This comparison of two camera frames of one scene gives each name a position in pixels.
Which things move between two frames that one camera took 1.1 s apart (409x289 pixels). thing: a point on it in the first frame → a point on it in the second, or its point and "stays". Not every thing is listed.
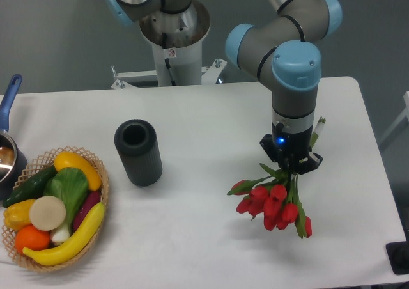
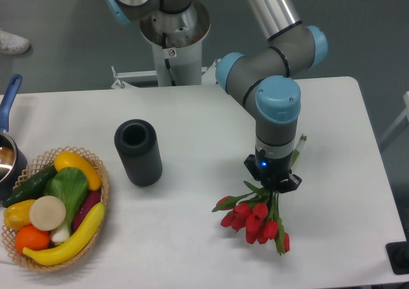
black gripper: [293, 148] → [273, 171]
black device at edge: [398, 254] stays
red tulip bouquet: [277, 197] → [258, 214]
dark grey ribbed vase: [137, 141] stays
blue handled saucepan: [13, 158] stays
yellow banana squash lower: [71, 249] stays
